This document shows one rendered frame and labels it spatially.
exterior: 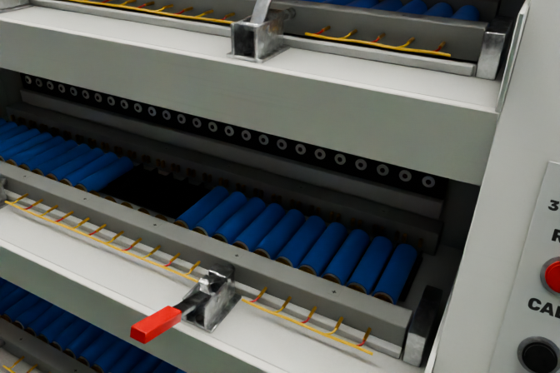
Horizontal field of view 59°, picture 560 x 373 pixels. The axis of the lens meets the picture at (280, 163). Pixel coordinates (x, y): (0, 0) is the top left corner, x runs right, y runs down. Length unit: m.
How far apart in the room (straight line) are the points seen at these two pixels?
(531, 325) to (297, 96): 0.18
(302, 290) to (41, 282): 0.23
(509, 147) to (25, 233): 0.40
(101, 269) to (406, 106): 0.28
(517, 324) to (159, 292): 0.25
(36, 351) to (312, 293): 0.34
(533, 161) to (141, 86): 0.27
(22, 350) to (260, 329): 0.32
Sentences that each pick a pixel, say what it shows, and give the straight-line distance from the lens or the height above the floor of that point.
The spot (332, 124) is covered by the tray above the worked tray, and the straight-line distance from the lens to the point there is 0.31.
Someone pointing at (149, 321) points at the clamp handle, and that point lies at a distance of 0.33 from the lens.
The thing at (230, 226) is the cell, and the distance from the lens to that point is 0.43.
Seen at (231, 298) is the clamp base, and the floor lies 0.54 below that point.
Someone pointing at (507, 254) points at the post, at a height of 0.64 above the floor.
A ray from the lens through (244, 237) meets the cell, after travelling 0.42.
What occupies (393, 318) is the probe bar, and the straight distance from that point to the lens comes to 0.36.
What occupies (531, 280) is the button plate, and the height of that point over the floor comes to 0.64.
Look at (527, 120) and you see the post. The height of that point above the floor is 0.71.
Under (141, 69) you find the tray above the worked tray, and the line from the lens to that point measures 0.38.
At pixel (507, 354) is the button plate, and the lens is 0.30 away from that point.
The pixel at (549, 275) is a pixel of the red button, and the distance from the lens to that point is 0.28.
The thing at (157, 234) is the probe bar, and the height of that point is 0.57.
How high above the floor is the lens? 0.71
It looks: 9 degrees down
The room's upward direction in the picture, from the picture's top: 11 degrees clockwise
